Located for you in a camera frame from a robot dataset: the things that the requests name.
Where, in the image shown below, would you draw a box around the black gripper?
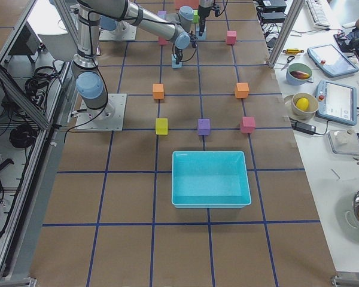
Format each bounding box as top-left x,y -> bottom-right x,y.
172,31 -> 197,63
197,5 -> 220,36

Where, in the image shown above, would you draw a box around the light blue foam block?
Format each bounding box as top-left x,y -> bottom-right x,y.
171,56 -> 182,69

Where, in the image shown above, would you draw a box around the green foam block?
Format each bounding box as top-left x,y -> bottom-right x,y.
192,10 -> 199,23

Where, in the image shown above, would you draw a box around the dark pink block left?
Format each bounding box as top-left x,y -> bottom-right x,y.
158,36 -> 169,45

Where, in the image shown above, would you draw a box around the dark pink block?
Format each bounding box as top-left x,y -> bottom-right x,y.
240,117 -> 256,133
158,36 -> 169,45

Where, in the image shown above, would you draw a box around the pink plastic tray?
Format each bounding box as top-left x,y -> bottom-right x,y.
174,0 -> 199,10

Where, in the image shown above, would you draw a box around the pink foam block far left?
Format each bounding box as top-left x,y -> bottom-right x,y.
226,30 -> 237,45

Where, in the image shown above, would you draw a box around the orange foam block far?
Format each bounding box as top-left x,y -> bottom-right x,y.
152,83 -> 165,100

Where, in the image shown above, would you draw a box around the orange foam block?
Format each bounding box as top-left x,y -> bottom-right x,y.
235,83 -> 250,99
152,83 -> 165,100

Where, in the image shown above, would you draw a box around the purple foam block left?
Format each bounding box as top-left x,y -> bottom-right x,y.
157,11 -> 166,19

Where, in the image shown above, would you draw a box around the purple foam block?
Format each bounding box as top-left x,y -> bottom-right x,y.
197,118 -> 211,136
157,11 -> 166,19

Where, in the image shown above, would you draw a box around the yellow foam block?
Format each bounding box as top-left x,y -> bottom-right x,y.
155,118 -> 168,135

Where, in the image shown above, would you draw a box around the orange foam block near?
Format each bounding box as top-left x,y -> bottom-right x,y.
235,83 -> 250,99

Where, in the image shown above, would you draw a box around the purple foam block right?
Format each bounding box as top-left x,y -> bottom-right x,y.
197,118 -> 211,136

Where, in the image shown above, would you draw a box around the brass cylinder tool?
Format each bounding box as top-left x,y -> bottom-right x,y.
282,48 -> 305,55

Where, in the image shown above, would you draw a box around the dark pink block right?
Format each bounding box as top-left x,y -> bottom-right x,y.
240,117 -> 256,133

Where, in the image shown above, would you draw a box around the blue bowl with fruit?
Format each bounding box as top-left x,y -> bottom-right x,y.
286,63 -> 312,86

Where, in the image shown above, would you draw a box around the white keyboard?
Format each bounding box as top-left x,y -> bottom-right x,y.
305,0 -> 331,28

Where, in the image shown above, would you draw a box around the teal plastic tray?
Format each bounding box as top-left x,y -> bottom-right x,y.
171,151 -> 252,209

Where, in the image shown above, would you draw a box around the teach pendant far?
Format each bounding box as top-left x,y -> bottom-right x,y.
307,44 -> 359,78

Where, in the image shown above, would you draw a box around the teach pendant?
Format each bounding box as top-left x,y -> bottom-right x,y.
307,44 -> 359,78
315,80 -> 357,126

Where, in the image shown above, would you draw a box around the yellow lemon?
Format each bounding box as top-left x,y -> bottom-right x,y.
295,97 -> 309,111

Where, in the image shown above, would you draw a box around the beige bowl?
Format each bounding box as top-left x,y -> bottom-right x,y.
291,93 -> 319,120

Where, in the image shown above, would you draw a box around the black power adapter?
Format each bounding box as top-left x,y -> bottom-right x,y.
291,121 -> 316,135

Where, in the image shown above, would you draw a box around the teach pendant near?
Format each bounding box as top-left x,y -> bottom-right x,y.
315,80 -> 357,126

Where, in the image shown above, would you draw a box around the kitchen scale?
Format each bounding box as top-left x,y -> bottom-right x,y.
327,130 -> 359,155

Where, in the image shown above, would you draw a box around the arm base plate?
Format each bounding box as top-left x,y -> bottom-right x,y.
75,93 -> 127,132
99,26 -> 136,42

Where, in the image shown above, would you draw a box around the aluminium frame post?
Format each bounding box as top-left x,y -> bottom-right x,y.
267,0 -> 305,68

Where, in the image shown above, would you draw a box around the black handled scissors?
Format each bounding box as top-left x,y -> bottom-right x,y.
281,55 -> 295,71

